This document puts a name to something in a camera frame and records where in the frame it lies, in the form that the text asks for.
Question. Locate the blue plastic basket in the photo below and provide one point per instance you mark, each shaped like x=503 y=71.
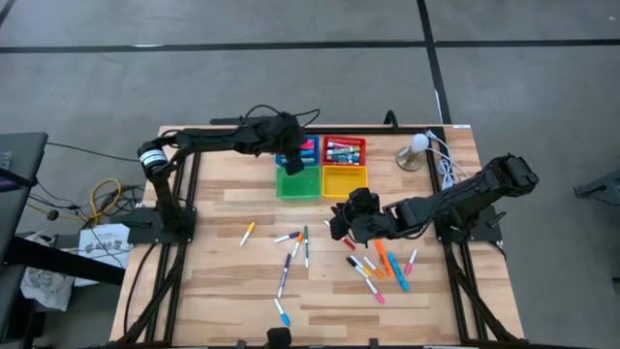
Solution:
x=315 y=164

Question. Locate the white plastic bag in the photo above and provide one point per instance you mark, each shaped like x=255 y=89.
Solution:
x=46 y=288

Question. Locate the yellow plastic basket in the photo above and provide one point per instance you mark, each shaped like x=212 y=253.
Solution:
x=339 y=181

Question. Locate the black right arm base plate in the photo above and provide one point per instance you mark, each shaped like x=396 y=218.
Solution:
x=486 y=230

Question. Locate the magenta Expo marker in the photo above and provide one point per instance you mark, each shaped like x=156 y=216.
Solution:
x=339 y=144

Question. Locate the black power strip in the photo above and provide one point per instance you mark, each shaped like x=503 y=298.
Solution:
x=227 y=120

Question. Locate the red plastic basket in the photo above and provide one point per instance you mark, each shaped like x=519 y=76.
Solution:
x=363 y=145

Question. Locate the black clamp hook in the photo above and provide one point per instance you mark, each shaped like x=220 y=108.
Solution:
x=390 y=118

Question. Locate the pink-cap thin white marker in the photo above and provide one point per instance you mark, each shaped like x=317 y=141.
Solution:
x=411 y=262
x=377 y=293

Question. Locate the black floor stand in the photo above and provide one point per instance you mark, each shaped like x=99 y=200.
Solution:
x=605 y=186

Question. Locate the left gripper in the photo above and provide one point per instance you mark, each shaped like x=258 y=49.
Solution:
x=283 y=136

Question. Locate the white bulb lamp wooden base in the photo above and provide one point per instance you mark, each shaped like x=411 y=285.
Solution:
x=419 y=142

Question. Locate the pink highlighter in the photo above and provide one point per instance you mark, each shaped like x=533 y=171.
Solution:
x=307 y=144

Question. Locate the dark-blue-cap thin white marker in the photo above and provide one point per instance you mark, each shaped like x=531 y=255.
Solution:
x=284 y=275

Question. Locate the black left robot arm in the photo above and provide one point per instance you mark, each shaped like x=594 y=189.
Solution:
x=208 y=139

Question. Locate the green-cap thin white marker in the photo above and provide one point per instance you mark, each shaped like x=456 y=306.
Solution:
x=306 y=247

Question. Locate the black round object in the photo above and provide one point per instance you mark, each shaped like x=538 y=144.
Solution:
x=278 y=338

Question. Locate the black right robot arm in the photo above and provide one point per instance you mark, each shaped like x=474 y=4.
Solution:
x=460 y=196

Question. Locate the green plastic basket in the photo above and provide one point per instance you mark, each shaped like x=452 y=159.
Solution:
x=299 y=186

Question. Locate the orange Sharpie highlighter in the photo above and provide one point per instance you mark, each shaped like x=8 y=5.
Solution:
x=385 y=259

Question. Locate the teal Expo marker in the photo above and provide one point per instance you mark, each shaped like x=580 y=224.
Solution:
x=349 y=158

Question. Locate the blue Sharpie highlighter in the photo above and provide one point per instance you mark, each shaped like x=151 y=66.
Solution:
x=308 y=154
x=398 y=271

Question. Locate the yellow-cap thin white marker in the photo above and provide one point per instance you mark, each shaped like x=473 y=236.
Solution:
x=364 y=269
x=247 y=234

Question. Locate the purple-cap thin white marker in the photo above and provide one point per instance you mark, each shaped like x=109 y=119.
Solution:
x=287 y=237

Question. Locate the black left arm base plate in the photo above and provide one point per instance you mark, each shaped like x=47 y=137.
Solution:
x=135 y=228

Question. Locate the light-blue-cap thin white marker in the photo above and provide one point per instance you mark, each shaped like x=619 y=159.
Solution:
x=282 y=312

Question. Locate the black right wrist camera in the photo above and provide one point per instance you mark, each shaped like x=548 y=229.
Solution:
x=363 y=201

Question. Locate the red-cap thin white marker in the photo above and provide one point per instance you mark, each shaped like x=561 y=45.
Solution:
x=349 y=243

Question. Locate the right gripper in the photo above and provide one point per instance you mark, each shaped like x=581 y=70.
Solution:
x=375 y=225

